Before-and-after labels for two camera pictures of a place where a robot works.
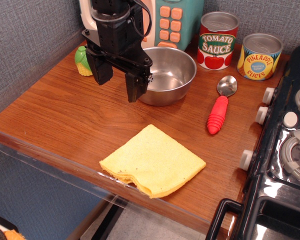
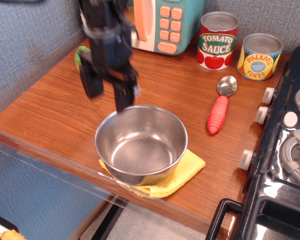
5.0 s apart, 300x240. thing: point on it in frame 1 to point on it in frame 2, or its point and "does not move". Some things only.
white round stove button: [290, 119] does not move
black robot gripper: [122, 41] to [109, 55]
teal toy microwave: [174, 23] does not move
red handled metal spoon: [226, 86] does not move
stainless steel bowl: [174, 70] to [141, 145]
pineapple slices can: [259, 56] does not move
